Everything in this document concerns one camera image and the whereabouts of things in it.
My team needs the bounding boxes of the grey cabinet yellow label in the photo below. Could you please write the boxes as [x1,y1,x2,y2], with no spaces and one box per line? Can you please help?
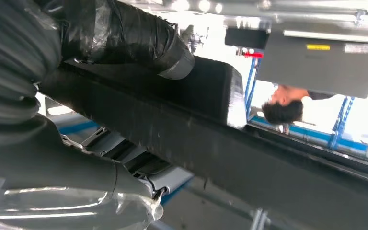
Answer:
[256,30,368,99]

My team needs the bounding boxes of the small red object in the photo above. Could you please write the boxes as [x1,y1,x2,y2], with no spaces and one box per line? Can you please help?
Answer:
[243,50,264,59]

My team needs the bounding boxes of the small black box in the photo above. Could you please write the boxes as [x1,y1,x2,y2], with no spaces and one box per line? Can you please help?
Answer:
[224,28,270,50]

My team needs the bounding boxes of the person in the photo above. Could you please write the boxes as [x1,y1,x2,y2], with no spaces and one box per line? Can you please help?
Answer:
[262,84,336,125]

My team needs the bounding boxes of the aluminium workbench frame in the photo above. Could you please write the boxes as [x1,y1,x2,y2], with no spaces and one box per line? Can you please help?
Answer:
[222,0,368,33]

